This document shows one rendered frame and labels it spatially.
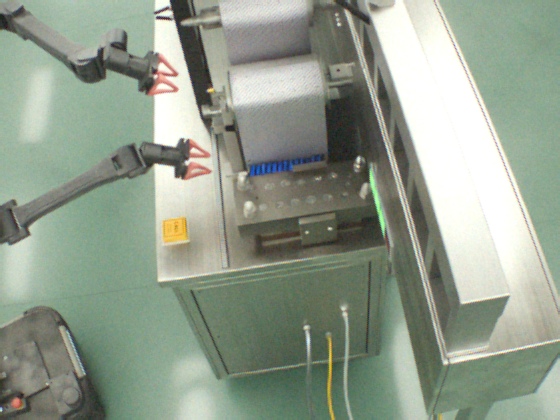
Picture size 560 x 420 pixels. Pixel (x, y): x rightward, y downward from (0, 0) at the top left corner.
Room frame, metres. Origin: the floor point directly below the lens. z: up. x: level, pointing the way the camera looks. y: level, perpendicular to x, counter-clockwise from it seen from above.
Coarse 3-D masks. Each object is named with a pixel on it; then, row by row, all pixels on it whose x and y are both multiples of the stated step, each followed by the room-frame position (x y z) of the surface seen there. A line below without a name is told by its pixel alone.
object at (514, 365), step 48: (432, 0) 1.36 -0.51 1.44; (432, 48) 1.18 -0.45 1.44; (480, 96) 1.00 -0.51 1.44; (384, 144) 0.92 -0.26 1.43; (480, 144) 0.87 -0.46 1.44; (384, 192) 0.91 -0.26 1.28; (480, 192) 0.75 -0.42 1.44; (528, 240) 0.62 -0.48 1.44; (528, 288) 0.52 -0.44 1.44; (432, 336) 0.48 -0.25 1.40; (528, 336) 0.42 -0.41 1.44; (432, 384) 0.43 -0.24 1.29; (480, 384) 0.41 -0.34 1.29; (528, 384) 0.40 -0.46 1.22
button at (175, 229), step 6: (162, 222) 1.19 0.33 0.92; (168, 222) 1.19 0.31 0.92; (174, 222) 1.18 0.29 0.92; (180, 222) 1.18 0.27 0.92; (186, 222) 1.19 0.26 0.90; (162, 228) 1.17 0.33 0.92; (168, 228) 1.17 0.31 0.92; (174, 228) 1.16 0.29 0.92; (180, 228) 1.16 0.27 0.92; (186, 228) 1.16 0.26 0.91; (168, 234) 1.15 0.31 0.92; (174, 234) 1.14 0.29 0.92; (180, 234) 1.14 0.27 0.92; (186, 234) 1.14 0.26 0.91; (168, 240) 1.13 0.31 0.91; (174, 240) 1.13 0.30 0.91; (180, 240) 1.13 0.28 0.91
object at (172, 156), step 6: (180, 138) 1.31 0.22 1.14; (162, 144) 1.28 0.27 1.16; (180, 144) 1.29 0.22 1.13; (162, 150) 1.26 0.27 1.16; (168, 150) 1.26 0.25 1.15; (174, 150) 1.27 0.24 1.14; (180, 150) 1.27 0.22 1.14; (162, 156) 1.25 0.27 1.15; (168, 156) 1.25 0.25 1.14; (174, 156) 1.25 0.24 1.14; (180, 156) 1.25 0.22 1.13; (162, 162) 1.24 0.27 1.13; (168, 162) 1.24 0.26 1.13; (174, 162) 1.24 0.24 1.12; (180, 162) 1.23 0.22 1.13; (174, 168) 1.25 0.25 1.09; (180, 168) 1.22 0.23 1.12; (174, 174) 1.23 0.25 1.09; (180, 174) 1.22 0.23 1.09
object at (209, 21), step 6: (216, 6) 1.58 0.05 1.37; (204, 12) 1.56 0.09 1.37; (210, 12) 1.56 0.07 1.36; (216, 12) 1.55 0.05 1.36; (204, 18) 1.55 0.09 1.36; (210, 18) 1.54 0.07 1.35; (216, 18) 1.54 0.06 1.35; (204, 24) 1.54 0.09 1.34; (210, 24) 1.54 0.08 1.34; (216, 24) 1.54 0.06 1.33; (222, 24) 1.54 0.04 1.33; (204, 30) 1.55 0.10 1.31
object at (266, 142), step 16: (240, 128) 1.25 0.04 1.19; (256, 128) 1.25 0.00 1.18; (272, 128) 1.25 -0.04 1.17; (288, 128) 1.25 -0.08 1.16; (304, 128) 1.25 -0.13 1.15; (320, 128) 1.25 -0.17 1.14; (256, 144) 1.25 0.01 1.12; (272, 144) 1.25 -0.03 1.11; (288, 144) 1.25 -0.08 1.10; (304, 144) 1.25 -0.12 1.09; (320, 144) 1.25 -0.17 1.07; (256, 160) 1.25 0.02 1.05; (272, 160) 1.25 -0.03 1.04; (288, 160) 1.25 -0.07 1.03
